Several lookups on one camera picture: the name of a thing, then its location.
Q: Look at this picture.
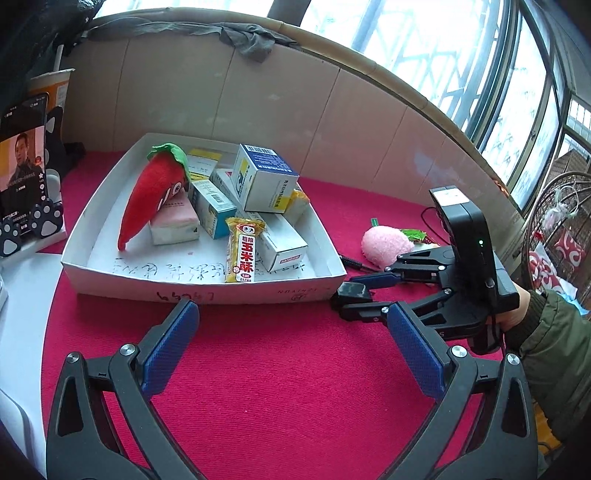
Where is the white cardboard tray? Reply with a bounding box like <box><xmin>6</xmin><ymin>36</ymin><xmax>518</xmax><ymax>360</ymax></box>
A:
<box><xmin>61</xmin><ymin>133</ymin><xmax>348</xmax><ymax>306</ymax></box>

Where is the metal wire rack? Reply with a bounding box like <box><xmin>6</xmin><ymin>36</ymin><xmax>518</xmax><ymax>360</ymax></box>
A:
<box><xmin>522</xmin><ymin>171</ymin><xmax>591</xmax><ymax>319</ymax></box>

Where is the red printed cloth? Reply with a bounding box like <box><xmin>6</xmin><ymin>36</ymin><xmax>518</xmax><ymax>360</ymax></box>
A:
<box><xmin>529</xmin><ymin>228</ymin><xmax>578</xmax><ymax>287</ymax></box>

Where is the black pen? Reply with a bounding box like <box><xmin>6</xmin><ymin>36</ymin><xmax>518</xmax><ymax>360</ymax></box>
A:
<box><xmin>339</xmin><ymin>255</ymin><xmax>377</xmax><ymax>273</ymax></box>

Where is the smartphone on paw stand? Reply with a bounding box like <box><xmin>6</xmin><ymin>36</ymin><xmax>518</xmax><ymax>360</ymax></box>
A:
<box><xmin>0</xmin><ymin>105</ymin><xmax>65</xmax><ymax>258</ymax></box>

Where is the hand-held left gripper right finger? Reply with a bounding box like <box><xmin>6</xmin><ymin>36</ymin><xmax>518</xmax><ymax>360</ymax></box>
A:
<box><xmin>383</xmin><ymin>302</ymin><xmax>539</xmax><ymax>480</ymax></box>

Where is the small black plug adapter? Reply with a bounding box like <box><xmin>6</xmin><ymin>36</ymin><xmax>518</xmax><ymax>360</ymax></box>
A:
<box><xmin>337</xmin><ymin>282</ymin><xmax>371</xmax><ymax>305</ymax></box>

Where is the grey cloth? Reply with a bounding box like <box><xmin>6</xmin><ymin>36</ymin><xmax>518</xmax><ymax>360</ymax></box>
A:
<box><xmin>88</xmin><ymin>21</ymin><xmax>301</xmax><ymax>63</ymax></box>

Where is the black cable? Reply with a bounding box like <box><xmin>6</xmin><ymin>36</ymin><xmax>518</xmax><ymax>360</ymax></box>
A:
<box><xmin>421</xmin><ymin>208</ymin><xmax>451</xmax><ymax>245</ymax></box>

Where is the window with metal grille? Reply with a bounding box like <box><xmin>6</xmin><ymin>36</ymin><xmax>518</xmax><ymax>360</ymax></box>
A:
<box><xmin>92</xmin><ymin>0</ymin><xmax>591</xmax><ymax>213</ymax></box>

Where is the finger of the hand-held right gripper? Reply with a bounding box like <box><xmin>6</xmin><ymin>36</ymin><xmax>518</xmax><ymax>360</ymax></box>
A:
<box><xmin>330</xmin><ymin>288</ymin><xmax>467</xmax><ymax>342</ymax></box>
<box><xmin>349</xmin><ymin>246</ymin><xmax>455</xmax><ymax>291</ymax></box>

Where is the pink plush toy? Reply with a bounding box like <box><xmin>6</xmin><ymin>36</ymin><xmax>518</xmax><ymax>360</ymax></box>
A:
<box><xmin>361</xmin><ymin>225</ymin><xmax>415</xmax><ymax>271</ymax></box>

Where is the small blue white medicine box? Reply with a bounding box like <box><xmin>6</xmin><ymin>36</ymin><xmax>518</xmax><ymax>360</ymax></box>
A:
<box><xmin>188</xmin><ymin>179</ymin><xmax>237</xmax><ymax>240</ymax></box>

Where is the red chili plush toy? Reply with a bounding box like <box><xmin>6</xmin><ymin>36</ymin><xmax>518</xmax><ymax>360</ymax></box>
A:
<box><xmin>117</xmin><ymin>142</ymin><xmax>191</xmax><ymax>251</ymax></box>

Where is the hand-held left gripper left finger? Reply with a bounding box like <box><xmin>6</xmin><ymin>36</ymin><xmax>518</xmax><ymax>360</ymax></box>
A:
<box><xmin>45</xmin><ymin>298</ymin><xmax>201</xmax><ymax>480</ymax></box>

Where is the long white box red label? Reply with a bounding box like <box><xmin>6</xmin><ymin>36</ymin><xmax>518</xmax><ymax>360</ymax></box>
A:
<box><xmin>249</xmin><ymin>210</ymin><xmax>309</xmax><ymax>273</ymax></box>

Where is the person's right hand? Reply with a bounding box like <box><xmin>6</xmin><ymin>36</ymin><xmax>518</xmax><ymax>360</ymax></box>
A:
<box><xmin>499</xmin><ymin>286</ymin><xmax>532</xmax><ymax>333</ymax></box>

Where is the yellow and white box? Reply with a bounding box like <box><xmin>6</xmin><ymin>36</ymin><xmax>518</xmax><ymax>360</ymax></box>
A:
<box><xmin>186</xmin><ymin>148</ymin><xmax>223</xmax><ymax>182</ymax></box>

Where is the large blue white box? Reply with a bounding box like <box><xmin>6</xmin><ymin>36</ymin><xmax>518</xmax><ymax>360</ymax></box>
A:
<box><xmin>232</xmin><ymin>143</ymin><xmax>300</xmax><ymax>214</ymax></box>

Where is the black plastic bag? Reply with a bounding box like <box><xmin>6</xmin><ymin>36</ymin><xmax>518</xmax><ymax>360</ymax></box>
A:
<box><xmin>0</xmin><ymin>0</ymin><xmax>105</xmax><ymax>102</ymax></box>

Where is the yellow red snack bar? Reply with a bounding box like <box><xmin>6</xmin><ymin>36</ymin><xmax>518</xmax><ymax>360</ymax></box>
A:
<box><xmin>225</xmin><ymin>216</ymin><xmax>267</xmax><ymax>284</ymax></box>

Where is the person's right forearm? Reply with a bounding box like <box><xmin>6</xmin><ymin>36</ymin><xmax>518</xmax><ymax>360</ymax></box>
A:
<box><xmin>501</xmin><ymin>288</ymin><xmax>591</xmax><ymax>444</ymax></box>

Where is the orange drink cup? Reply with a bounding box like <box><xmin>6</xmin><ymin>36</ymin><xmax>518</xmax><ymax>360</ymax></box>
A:
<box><xmin>28</xmin><ymin>68</ymin><xmax>76</xmax><ymax>139</ymax></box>

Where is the pink box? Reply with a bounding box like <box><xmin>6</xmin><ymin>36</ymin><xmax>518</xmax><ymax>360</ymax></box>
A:
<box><xmin>149</xmin><ymin>190</ymin><xmax>201</xmax><ymax>245</ymax></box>

